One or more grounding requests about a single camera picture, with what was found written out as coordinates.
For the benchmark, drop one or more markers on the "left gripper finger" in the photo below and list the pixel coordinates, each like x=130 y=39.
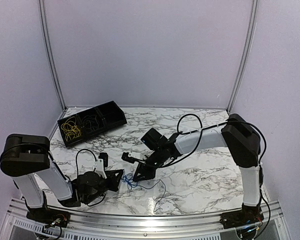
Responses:
x=113 y=182
x=118 y=173

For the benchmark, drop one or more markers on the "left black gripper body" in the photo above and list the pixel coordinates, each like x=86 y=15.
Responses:
x=92 y=198

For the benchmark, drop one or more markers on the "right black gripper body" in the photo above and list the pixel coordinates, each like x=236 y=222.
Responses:
x=158 y=158

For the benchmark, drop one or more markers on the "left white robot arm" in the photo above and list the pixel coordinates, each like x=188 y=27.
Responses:
x=26 y=157

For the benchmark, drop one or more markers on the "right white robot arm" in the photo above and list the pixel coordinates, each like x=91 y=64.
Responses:
x=240 y=137

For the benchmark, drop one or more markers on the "black three-compartment bin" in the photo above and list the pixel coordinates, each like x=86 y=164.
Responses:
x=90 y=123

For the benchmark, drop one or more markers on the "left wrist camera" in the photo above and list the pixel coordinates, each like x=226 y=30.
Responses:
x=101 y=163

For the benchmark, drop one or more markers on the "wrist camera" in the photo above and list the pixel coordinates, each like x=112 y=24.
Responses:
x=101 y=163
x=132 y=157

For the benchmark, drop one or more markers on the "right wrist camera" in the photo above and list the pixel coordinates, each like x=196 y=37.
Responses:
x=132 y=157

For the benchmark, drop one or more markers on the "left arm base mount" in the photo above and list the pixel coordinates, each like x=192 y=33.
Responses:
x=49 y=216

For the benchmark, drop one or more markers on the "aluminium front rail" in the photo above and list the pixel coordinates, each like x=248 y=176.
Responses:
x=97 y=226

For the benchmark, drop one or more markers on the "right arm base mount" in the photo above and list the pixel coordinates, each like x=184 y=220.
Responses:
x=238 y=218

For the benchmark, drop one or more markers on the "right aluminium frame post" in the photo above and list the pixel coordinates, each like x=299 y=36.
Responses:
x=245 y=54

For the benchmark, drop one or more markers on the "aluminium frame post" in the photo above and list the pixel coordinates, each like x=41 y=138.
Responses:
x=245 y=54
x=49 y=53

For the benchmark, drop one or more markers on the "left aluminium frame post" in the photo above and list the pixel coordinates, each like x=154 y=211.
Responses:
x=49 y=53

